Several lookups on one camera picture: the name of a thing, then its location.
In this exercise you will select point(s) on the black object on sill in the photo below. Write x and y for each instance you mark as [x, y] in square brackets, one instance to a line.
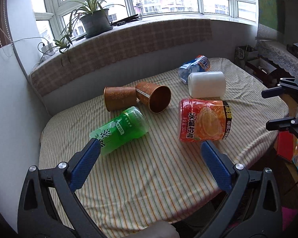
[133, 18]

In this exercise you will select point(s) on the cardboard box with items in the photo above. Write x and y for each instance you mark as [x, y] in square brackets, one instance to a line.
[269, 74]

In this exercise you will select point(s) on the white charger with cable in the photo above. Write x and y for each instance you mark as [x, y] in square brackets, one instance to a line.
[47, 50]

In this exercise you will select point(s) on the orange printed plastic cup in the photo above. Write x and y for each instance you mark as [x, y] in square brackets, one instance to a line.
[203, 120]

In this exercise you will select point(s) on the white plastic cup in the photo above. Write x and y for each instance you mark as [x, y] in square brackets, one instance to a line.
[207, 84]

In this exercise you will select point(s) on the striped yellow table cloth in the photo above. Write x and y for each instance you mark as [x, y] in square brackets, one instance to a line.
[158, 177]

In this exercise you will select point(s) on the green paper bag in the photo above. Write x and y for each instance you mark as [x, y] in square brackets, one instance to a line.
[244, 54]

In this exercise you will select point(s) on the brown plaid sill cover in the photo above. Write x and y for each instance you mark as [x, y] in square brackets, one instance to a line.
[114, 46]

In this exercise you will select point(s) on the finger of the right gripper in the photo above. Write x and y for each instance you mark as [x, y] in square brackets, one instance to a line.
[285, 85]
[286, 124]

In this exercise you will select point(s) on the brown paper cup closed end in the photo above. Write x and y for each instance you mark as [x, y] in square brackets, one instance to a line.
[120, 97]

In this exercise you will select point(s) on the brown paper cup open mouth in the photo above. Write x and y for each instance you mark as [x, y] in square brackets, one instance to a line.
[155, 97]

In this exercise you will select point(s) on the white lace cloth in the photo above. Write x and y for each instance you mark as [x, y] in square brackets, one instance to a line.
[278, 54]

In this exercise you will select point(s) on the potted spider plant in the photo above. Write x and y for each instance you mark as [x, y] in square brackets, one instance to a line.
[94, 16]

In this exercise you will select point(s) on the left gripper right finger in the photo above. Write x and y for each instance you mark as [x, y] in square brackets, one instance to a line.
[251, 207]

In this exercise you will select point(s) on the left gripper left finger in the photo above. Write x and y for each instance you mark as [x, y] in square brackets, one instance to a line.
[37, 215]

